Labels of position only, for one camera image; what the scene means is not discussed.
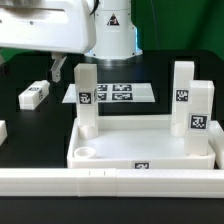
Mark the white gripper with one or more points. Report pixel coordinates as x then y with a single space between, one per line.
49 25

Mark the white desk tabletop tray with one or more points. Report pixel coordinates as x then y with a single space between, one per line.
134 142

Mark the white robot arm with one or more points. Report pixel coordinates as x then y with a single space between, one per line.
100 29

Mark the white block at left edge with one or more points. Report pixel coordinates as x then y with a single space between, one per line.
3 131

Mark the white marker base plate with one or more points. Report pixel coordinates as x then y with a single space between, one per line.
113 93

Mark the white L-shaped fence wall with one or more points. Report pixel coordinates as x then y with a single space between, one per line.
208 183

